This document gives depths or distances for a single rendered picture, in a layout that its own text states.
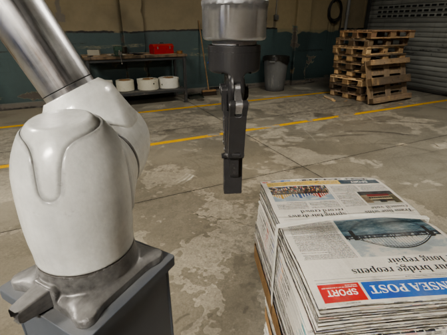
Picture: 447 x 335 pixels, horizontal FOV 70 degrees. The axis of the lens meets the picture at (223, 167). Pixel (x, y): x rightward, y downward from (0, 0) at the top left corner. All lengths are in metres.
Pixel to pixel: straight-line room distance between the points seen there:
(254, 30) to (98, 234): 0.35
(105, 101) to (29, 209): 0.25
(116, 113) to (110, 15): 6.22
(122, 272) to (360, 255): 0.38
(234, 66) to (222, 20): 0.06
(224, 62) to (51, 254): 0.36
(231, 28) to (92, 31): 6.38
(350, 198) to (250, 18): 0.43
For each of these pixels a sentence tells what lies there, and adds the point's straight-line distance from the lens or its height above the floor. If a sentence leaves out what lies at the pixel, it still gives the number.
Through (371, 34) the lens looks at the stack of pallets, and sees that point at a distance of 6.91.
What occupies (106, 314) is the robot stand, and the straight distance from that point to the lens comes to 0.55.
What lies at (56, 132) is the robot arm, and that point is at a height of 1.26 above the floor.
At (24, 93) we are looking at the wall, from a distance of 6.89.
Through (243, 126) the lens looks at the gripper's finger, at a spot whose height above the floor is 1.26.
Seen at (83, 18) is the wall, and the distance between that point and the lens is 6.79.
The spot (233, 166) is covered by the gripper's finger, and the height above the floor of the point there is 1.19.
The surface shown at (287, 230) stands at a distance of 0.59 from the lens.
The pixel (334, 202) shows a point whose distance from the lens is 0.70.
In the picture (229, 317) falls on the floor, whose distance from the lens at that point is 1.84.
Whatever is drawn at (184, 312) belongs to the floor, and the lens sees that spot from 1.87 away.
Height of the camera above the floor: 1.39
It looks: 24 degrees down
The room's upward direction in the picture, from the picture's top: straight up
